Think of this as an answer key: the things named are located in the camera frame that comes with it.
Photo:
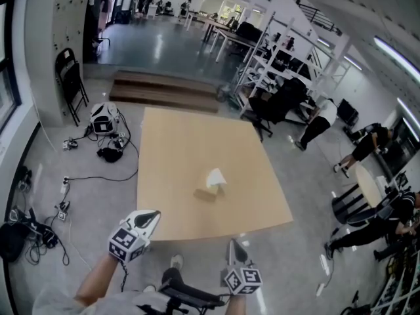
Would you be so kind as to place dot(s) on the black vacuum cleaner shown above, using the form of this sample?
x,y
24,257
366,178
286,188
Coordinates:
x,y
356,305

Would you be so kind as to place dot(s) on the clear plastic bag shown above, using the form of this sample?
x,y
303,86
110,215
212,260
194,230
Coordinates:
x,y
223,93

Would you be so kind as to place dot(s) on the person's left forearm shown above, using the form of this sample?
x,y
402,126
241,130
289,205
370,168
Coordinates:
x,y
96,281

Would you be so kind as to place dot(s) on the light wooden table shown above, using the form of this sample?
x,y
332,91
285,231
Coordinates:
x,y
183,149

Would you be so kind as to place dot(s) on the black monitor box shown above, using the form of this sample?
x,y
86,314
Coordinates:
x,y
348,111

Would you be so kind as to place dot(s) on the person's right forearm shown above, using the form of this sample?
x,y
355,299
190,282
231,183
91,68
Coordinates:
x,y
236,305

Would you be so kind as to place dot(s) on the black chest-mounted device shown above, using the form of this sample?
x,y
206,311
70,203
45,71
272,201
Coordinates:
x,y
190,295

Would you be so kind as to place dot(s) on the white paper object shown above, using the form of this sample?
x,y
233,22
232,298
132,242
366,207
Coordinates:
x,y
216,176

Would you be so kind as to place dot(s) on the black folding chair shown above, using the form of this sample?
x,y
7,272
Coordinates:
x,y
64,62
75,87

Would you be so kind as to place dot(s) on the cluttered white shelf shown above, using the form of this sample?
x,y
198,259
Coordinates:
x,y
400,281

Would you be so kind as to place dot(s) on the person's grey shirt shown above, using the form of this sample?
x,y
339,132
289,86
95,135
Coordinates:
x,y
105,305

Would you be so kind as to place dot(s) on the person's leg in black trousers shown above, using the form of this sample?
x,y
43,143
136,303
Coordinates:
x,y
172,277

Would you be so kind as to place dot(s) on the white power strip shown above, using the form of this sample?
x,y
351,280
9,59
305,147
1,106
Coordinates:
x,y
65,184

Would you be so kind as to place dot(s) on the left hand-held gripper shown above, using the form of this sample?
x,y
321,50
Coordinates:
x,y
126,244

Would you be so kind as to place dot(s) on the dark hanging clothes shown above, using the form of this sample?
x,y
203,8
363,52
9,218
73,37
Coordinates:
x,y
95,15

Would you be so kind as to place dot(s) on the black pouch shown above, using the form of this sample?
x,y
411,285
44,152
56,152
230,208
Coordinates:
x,y
110,155

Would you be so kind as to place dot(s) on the white locker cabinet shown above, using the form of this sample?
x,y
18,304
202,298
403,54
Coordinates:
x,y
55,44

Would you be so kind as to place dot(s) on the long ceiling light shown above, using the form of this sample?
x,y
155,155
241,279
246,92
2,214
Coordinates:
x,y
352,62
408,110
397,54

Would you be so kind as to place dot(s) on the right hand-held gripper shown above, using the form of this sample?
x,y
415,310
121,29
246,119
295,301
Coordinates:
x,y
244,281

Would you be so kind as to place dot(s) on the person's white shoe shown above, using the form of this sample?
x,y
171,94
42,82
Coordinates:
x,y
177,261
149,288

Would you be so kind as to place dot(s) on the wooden steps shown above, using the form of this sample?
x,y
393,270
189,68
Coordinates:
x,y
157,90

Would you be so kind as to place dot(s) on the round black bag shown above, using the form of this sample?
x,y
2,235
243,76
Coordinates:
x,y
11,241

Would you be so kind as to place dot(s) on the black office chair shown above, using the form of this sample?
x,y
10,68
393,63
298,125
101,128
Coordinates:
x,y
282,103

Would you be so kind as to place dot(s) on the round white table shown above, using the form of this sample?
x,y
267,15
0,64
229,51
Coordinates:
x,y
367,184

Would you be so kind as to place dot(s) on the black cabinet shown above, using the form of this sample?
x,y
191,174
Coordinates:
x,y
403,146

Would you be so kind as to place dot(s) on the white metal shelving rack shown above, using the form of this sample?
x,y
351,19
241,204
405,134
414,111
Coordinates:
x,y
282,61

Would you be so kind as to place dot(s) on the spare hand-held gripper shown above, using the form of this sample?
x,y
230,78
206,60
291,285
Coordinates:
x,y
63,212
69,144
119,139

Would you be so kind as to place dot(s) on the white framed desk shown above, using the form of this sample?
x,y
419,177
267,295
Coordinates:
x,y
226,34

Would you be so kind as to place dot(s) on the black framed window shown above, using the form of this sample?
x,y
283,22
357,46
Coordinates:
x,y
8,77

